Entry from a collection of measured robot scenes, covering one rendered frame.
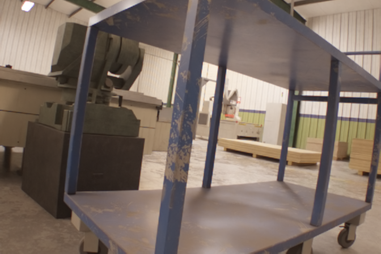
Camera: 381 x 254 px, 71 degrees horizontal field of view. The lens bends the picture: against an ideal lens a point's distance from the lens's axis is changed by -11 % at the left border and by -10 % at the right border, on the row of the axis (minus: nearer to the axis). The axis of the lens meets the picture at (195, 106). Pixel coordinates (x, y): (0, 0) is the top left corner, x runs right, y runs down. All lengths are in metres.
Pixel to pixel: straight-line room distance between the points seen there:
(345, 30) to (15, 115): 10.90
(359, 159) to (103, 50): 5.56
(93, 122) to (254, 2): 1.29
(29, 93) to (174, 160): 2.02
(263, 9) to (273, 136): 9.36
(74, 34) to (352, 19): 10.76
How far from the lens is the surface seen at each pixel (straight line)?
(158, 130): 3.07
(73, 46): 1.89
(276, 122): 10.10
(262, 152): 6.79
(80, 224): 1.27
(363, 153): 6.49
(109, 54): 1.89
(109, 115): 1.90
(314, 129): 11.45
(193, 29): 0.66
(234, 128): 9.82
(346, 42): 11.57
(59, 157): 1.76
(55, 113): 1.94
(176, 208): 0.67
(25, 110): 2.55
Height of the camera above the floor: 0.67
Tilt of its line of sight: 3 degrees up
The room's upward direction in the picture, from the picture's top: 8 degrees clockwise
